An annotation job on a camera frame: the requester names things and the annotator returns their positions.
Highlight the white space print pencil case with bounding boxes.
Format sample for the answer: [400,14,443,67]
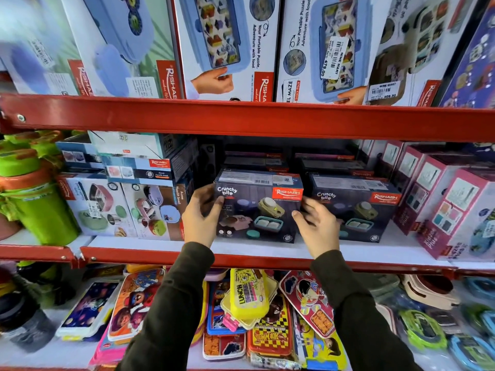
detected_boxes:
[55,281,123,341]

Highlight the green bottle with orange band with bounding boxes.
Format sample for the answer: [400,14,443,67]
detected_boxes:
[0,150,80,246]
[0,129,65,159]

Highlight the white and teal carton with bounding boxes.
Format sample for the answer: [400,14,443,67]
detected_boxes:
[87,131,191,159]

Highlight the person's left hand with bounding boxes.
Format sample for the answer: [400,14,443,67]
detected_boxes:
[181,184,225,249]

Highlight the white carton with red label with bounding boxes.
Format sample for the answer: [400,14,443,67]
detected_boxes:
[100,140,200,187]

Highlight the dark lunch box carton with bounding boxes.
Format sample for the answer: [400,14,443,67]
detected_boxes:
[309,173,403,244]
[213,168,304,244]

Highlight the yellow cartoon pencil case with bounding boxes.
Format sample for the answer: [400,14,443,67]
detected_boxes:
[293,308,349,371]

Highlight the white carton with leaf print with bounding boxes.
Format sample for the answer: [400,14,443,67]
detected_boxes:
[59,0,183,99]

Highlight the green oval lunch box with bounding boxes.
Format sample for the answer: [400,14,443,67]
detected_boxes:
[398,309,448,352]

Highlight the white carton beige lunch box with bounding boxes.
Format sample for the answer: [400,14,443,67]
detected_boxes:
[365,0,481,107]

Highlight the dark flat carton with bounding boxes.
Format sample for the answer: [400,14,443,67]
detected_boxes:
[223,156,289,174]
[293,151,356,162]
[224,149,285,159]
[299,158,375,178]

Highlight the white puzzle lunch box carton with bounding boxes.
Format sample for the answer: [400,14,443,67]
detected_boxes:
[172,0,282,102]
[275,0,388,105]

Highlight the red checkered pencil case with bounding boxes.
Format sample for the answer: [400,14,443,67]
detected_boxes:
[246,293,295,358]

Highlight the purple cartoon carton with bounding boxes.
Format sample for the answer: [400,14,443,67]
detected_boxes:
[438,0,495,109]

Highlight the red cartoon pencil case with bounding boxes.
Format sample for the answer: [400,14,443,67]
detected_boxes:
[279,270,336,339]

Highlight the blue cartoon pencil case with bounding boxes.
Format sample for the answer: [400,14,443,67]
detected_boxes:
[207,279,249,337]

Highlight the person's right forearm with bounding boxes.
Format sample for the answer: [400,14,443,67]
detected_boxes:
[310,249,423,371]

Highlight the blue bowl carton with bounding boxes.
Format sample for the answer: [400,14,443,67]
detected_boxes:
[55,140,106,171]

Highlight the white and orange pencil case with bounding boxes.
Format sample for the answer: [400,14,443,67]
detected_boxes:
[202,331,247,362]

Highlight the person's right hand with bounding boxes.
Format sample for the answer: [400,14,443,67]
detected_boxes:
[292,196,341,259]

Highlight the red metal shelf beam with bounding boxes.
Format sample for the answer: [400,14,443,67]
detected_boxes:
[0,92,495,144]
[0,243,495,279]

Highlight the blue oval lunch box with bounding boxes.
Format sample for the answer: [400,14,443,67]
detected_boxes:
[448,333,495,371]
[463,276,495,302]

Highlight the grey green lunch box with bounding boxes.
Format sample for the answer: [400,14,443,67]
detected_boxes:
[359,273,401,302]

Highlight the pale yellow lunch box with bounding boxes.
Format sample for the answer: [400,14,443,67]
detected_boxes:
[220,275,280,331]

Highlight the green and blue lunch box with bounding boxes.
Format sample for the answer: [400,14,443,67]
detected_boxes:
[461,303,495,337]

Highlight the white carton with coloured bowls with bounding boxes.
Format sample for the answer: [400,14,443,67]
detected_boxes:
[121,181,195,242]

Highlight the orange cartoon pencil case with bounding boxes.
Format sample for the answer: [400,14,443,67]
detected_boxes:
[107,269,166,343]

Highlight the pink lunch box carton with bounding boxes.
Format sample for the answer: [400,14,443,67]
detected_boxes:
[357,139,384,167]
[417,167,495,263]
[390,144,445,197]
[393,154,470,236]
[376,140,405,179]

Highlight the white carton blue lunch box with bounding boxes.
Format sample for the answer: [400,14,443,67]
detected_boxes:
[0,0,80,96]

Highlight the black bottle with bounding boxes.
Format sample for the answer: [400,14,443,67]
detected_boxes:
[0,293,59,353]

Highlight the pink pencil case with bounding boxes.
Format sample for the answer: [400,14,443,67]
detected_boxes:
[89,327,129,366]

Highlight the person's left forearm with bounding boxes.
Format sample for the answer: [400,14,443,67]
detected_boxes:
[117,242,216,371]

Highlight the white carton with steel bowls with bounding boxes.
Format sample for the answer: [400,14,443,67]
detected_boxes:
[57,172,138,238]

